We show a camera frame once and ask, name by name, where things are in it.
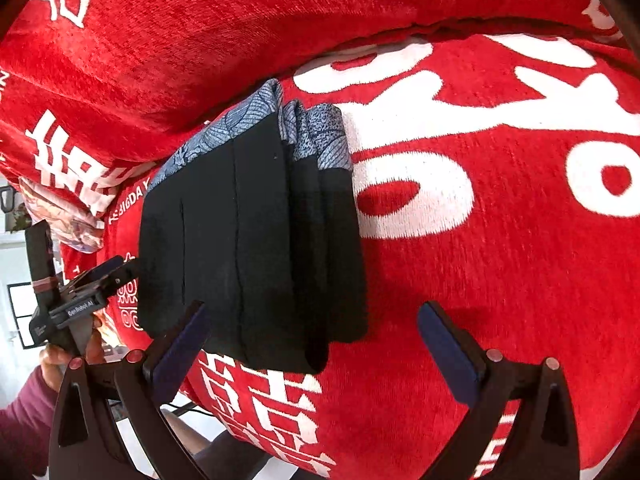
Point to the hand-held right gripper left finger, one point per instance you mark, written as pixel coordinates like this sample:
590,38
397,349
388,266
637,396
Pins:
182,350

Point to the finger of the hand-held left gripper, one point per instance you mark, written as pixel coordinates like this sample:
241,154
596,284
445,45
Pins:
120,279
107,267

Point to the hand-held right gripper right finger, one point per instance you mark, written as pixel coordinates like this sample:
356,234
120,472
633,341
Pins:
445,350

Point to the black pants with patterned cuffs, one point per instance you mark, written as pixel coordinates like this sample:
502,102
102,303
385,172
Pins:
250,235

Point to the person's left forearm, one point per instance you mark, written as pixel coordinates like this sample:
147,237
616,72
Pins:
25,425

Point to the person's left hand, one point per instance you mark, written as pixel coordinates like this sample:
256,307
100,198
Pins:
50,360

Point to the pale picture-print pillow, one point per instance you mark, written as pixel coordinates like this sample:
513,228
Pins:
70,220

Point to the red printed sofa seat cover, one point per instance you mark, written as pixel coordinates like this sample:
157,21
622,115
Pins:
500,285

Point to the red white printed sofa cushion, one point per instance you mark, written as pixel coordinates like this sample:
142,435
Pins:
200,35

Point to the black window frame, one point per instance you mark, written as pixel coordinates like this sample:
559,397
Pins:
20,315

